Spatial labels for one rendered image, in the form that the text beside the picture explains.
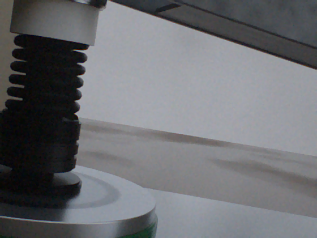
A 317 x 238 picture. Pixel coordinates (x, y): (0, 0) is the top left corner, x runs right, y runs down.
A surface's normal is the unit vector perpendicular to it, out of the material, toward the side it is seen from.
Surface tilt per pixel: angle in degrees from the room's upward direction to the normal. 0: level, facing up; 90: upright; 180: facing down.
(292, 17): 90
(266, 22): 90
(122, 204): 0
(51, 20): 90
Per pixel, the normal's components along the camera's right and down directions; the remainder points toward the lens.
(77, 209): 0.15, -0.99
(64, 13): 0.27, 0.11
